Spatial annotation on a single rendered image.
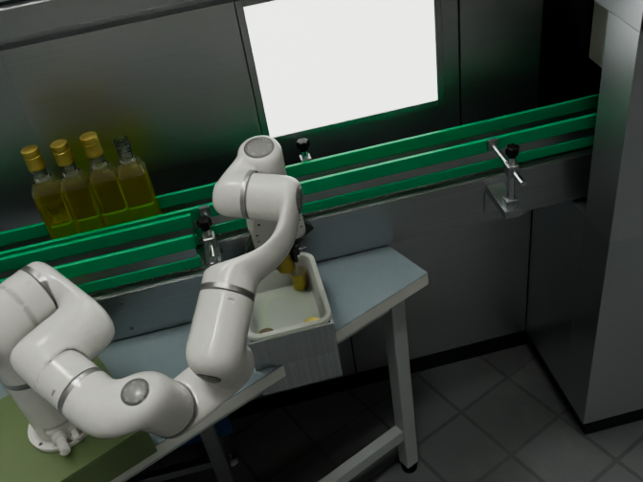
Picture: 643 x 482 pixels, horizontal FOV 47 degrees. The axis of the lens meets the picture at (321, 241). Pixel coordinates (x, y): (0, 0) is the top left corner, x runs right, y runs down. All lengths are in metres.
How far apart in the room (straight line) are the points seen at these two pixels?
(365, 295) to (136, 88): 0.65
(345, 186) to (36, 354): 0.76
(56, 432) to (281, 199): 0.58
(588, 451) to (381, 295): 0.92
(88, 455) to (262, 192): 0.56
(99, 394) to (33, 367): 0.12
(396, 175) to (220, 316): 0.68
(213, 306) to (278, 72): 0.69
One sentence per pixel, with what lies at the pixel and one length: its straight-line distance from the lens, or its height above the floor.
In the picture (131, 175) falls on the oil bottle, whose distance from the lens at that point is 1.55.
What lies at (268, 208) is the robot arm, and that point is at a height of 1.19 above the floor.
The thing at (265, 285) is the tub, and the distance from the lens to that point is 1.62.
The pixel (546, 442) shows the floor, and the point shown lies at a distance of 2.29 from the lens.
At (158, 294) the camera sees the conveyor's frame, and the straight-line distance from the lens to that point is 1.58.
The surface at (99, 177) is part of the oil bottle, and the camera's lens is 1.56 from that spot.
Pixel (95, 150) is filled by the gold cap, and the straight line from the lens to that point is 1.54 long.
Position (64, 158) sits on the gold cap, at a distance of 1.55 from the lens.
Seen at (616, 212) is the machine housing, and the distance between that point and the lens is 1.69.
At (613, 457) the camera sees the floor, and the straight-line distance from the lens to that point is 2.29.
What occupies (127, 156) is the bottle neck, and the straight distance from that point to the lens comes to 1.54.
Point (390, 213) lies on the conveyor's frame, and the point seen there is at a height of 0.84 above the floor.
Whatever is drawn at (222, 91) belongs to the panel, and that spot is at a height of 1.13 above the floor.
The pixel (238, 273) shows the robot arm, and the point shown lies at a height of 1.15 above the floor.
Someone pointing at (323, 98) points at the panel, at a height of 1.06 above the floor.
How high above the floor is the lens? 1.85
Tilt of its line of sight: 39 degrees down
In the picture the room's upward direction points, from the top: 10 degrees counter-clockwise
